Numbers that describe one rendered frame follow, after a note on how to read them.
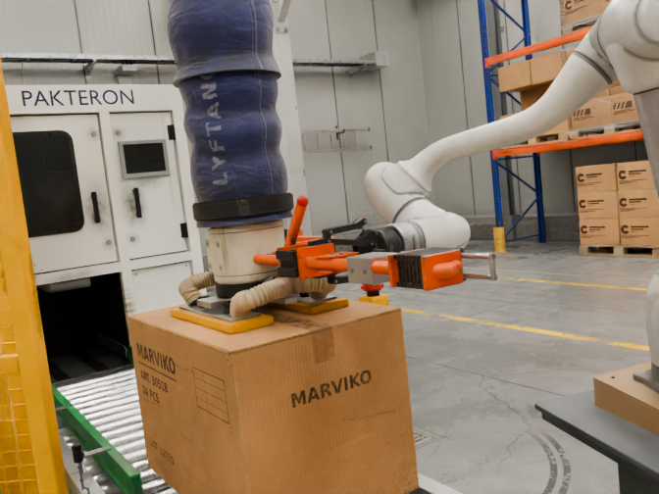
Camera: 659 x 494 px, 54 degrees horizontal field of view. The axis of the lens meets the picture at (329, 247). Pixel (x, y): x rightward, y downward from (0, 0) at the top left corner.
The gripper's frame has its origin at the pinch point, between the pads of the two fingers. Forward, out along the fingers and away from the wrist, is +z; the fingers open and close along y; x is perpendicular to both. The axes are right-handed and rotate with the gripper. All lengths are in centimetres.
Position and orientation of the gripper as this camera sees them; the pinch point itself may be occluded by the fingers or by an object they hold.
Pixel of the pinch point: (310, 260)
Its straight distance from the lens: 124.6
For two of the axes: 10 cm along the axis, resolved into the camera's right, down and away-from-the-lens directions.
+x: -5.6, -0.2, 8.3
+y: 1.1, 9.9, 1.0
